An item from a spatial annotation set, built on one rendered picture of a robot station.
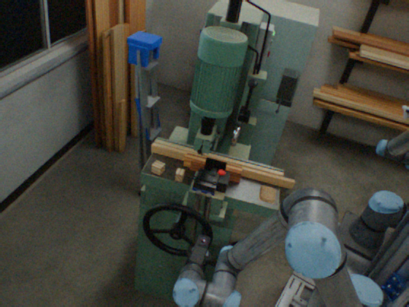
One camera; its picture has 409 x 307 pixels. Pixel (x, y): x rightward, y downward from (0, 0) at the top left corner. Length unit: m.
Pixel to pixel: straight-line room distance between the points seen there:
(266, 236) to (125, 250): 1.50
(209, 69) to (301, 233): 0.73
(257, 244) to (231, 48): 0.66
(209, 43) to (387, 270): 0.99
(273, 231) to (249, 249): 0.11
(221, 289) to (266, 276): 1.35
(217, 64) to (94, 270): 1.50
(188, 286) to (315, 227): 0.43
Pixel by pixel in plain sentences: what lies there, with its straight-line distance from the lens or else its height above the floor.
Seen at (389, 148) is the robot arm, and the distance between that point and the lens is 1.71.
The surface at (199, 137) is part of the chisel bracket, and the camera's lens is 1.50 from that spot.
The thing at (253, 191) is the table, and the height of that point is 0.90.
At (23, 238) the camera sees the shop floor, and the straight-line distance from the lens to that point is 2.53.
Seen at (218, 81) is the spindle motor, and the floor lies 1.36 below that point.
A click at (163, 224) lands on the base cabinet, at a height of 0.62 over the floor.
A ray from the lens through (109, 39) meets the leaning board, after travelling 2.68.
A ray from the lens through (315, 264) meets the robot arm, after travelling 0.83.
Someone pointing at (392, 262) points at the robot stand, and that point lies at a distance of 1.38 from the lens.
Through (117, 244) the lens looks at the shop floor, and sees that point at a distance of 2.43.
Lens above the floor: 1.91
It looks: 36 degrees down
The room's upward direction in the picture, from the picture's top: 11 degrees clockwise
